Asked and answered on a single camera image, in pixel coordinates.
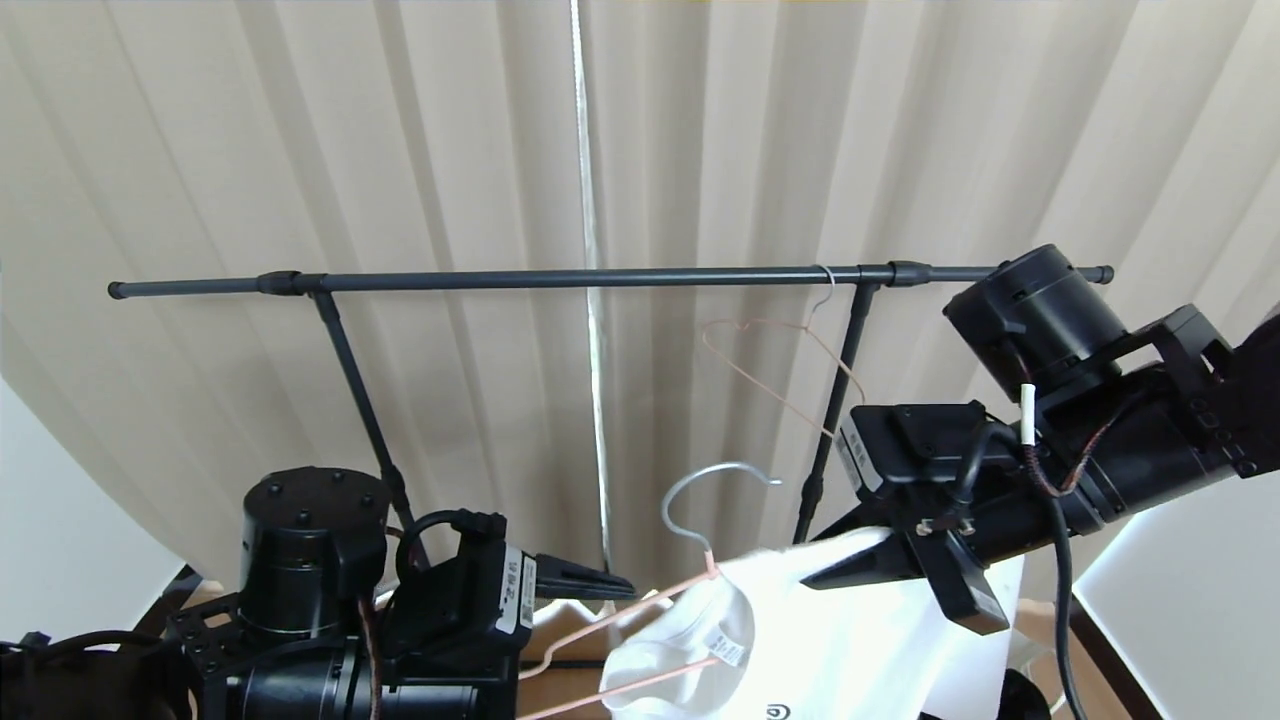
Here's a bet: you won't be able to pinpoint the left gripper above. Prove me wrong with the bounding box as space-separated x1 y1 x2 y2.
385 546 541 720

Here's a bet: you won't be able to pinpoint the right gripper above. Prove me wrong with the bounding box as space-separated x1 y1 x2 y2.
900 468 1113 638

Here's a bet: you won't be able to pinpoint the white printed t-shirt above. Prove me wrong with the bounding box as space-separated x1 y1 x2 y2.
598 527 1026 720

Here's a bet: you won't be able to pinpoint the pink clothes hanger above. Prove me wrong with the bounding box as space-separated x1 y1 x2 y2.
702 263 869 443
515 460 783 720

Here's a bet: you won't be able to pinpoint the black clothes rack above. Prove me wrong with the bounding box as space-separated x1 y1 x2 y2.
108 262 1116 669

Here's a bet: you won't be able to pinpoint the black garment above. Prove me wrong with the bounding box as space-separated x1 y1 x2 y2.
1000 670 1053 720

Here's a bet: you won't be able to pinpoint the beige curtain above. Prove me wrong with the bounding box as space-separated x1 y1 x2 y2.
0 0 1280 601

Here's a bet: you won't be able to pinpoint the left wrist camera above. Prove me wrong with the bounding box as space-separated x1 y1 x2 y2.
393 508 511 646

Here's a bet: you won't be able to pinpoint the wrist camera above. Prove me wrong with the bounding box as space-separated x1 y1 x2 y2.
838 400 1023 498
393 508 511 646

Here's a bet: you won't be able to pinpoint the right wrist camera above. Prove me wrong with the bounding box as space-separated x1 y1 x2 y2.
838 400 1023 498

